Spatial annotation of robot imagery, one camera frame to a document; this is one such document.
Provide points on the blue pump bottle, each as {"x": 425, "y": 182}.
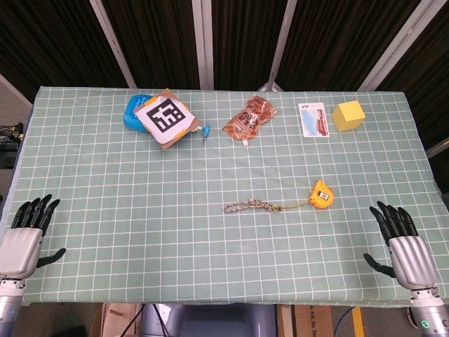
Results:
{"x": 131, "y": 116}

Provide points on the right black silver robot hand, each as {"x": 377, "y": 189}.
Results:
{"x": 412, "y": 259}

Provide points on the grey robot torso base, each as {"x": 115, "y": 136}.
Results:
{"x": 210, "y": 321}

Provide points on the yellow strip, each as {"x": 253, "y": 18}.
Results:
{"x": 358, "y": 321}

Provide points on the wooden plank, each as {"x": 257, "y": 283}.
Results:
{"x": 284, "y": 321}

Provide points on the aluminium frame post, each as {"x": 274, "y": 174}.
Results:
{"x": 112, "y": 42}
{"x": 203, "y": 42}
{"x": 396, "y": 45}
{"x": 280, "y": 45}

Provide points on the brown snack bag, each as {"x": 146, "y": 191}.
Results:
{"x": 250, "y": 117}

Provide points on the black white marker card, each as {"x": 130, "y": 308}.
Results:
{"x": 165, "y": 117}

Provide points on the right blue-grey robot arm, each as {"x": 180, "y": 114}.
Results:
{"x": 429, "y": 312}

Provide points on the green checkered tablecloth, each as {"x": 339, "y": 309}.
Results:
{"x": 175, "y": 228}

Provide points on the yellow cube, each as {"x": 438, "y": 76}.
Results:
{"x": 347, "y": 116}

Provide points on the printed brown cardboard box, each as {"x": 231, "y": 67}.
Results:
{"x": 312, "y": 321}

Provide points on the yellow tape measure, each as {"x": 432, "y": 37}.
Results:
{"x": 320, "y": 196}

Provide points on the picture postcard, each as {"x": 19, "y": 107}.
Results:
{"x": 314, "y": 119}

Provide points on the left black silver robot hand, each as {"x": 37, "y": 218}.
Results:
{"x": 19, "y": 251}

